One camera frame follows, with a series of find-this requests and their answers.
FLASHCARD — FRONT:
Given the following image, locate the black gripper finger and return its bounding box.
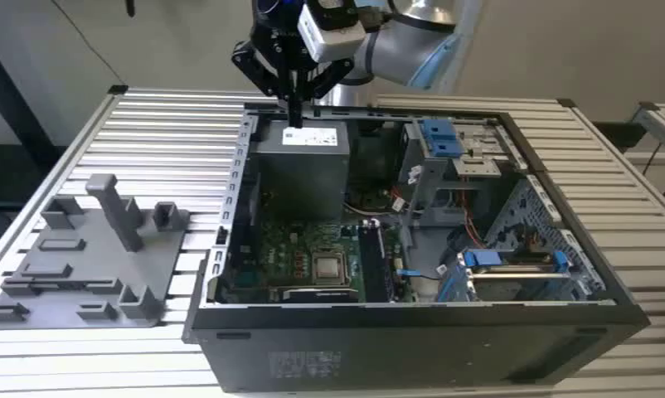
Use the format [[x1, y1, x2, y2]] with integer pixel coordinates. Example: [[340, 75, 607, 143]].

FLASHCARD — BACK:
[[295, 59, 357, 128], [230, 40, 300, 128]]

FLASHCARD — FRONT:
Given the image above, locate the grey power supply unit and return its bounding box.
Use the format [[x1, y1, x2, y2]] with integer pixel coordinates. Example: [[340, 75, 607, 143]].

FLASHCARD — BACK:
[[251, 119, 352, 223]]

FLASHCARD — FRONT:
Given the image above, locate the blue drive carrier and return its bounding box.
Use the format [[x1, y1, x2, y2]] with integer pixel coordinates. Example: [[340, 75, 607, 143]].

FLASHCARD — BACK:
[[420, 118, 465, 159]]

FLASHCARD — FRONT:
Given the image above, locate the black round fan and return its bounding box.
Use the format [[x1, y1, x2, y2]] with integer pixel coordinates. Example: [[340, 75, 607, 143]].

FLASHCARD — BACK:
[[358, 187, 393, 208]]

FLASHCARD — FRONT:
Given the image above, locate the grey metal drive cage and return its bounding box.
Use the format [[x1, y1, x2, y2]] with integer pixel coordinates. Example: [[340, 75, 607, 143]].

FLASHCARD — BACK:
[[397, 118, 526, 227]]

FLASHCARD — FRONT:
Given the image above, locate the green motherboard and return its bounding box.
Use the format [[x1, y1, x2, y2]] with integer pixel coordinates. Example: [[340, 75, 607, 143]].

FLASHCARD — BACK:
[[221, 219, 422, 303]]

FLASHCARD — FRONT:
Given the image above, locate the silver CPU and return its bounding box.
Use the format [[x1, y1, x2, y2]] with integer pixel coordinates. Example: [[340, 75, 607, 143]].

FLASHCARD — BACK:
[[316, 256, 346, 279]]

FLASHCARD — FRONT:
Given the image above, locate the socket cover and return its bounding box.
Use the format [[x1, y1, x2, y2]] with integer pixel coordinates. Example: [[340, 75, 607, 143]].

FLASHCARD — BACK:
[[309, 247, 352, 287]]

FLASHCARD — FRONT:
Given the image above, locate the blue disk carrier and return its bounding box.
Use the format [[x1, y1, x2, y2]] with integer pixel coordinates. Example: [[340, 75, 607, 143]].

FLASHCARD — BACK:
[[440, 248, 571, 303]]

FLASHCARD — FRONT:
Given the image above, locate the black graphics card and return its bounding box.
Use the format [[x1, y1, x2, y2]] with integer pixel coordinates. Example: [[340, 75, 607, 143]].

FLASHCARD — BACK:
[[281, 287, 362, 303]]

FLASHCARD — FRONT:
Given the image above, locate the black box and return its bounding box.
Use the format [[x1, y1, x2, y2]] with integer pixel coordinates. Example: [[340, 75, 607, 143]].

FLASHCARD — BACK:
[[591, 122, 649, 154]]

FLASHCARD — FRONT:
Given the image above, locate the grey parts rack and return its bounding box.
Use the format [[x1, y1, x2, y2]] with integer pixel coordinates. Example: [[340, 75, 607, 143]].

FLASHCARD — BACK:
[[0, 172, 193, 332]]

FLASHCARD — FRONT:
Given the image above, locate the metal slat side table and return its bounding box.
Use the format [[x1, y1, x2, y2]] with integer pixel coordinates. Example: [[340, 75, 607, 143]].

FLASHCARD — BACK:
[[629, 101, 665, 167]]

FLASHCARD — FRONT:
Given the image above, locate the black PC case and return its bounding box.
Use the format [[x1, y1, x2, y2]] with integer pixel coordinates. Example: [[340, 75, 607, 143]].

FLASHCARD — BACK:
[[182, 101, 652, 394]]

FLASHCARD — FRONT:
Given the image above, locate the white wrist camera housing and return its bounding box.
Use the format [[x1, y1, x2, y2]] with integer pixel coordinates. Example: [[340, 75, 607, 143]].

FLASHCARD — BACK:
[[297, 0, 366, 63]]

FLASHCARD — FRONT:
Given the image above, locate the thin black wall wire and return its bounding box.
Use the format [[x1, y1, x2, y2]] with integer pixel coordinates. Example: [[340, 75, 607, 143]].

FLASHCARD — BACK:
[[60, 0, 125, 87]]

